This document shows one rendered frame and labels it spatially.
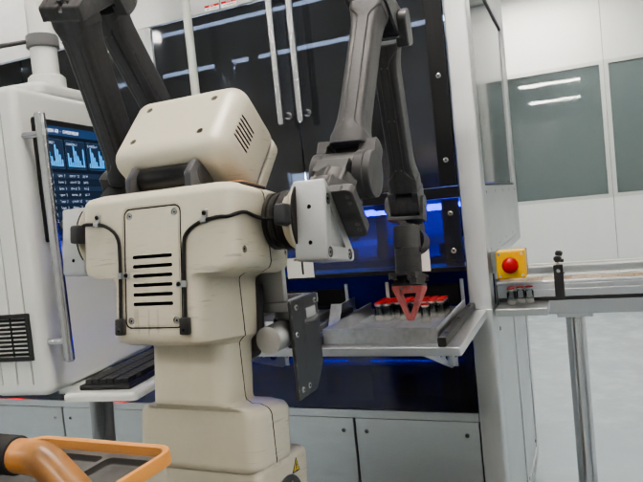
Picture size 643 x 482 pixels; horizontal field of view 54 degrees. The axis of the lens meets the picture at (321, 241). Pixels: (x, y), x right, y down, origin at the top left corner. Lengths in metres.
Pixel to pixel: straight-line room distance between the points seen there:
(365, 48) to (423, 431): 1.10
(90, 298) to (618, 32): 5.41
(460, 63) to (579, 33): 4.72
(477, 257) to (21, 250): 1.13
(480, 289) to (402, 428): 0.46
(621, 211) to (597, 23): 1.70
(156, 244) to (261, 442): 0.33
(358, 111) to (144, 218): 0.38
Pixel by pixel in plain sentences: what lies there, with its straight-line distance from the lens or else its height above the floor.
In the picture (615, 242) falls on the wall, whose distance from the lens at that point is 6.29.
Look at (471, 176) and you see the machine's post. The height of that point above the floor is 1.23.
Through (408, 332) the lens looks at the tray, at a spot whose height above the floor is 0.91.
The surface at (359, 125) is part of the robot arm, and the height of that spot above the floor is 1.31.
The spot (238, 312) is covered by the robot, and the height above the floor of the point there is 1.04.
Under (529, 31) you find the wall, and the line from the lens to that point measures 6.43.
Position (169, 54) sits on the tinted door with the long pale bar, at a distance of 2.08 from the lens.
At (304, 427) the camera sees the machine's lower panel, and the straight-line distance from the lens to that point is 1.95.
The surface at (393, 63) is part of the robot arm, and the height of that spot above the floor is 1.45.
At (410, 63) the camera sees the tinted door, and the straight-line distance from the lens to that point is 1.75.
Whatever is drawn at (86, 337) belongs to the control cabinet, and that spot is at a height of 0.91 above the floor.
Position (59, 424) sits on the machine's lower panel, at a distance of 2.51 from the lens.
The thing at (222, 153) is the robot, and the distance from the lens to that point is 0.93.
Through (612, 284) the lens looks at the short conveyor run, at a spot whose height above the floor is 0.92.
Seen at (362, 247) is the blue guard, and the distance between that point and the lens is 1.76.
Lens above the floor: 1.19
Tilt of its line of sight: 3 degrees down
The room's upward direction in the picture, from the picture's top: 6 degrees counter-clockwise
